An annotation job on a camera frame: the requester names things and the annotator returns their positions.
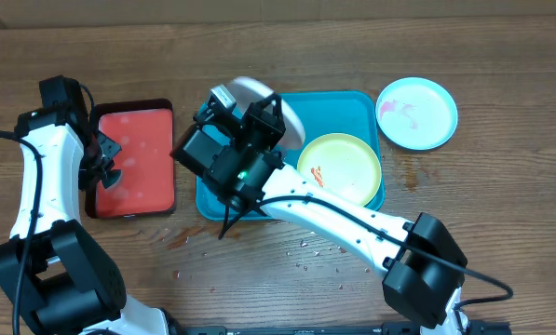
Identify black and pink sponge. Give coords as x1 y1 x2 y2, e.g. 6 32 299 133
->
101 169 121 189

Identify light blue plate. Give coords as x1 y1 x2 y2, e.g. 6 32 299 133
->
375 77 459 151

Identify white plate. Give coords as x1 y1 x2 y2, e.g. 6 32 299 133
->
225 76 306 151

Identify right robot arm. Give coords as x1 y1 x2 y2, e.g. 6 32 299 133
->
171 85 469 334

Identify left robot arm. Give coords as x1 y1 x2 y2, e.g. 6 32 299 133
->
0 75 185 335

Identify yellow green plate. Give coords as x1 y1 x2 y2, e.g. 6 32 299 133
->
296 133 382 206

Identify teal plastic serving tray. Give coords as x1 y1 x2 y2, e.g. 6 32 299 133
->
196 90 386 221

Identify dark red rectangular tray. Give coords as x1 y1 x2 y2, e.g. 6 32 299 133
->
85 99 176 219

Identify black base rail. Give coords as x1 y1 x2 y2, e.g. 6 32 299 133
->
184 320 512 335

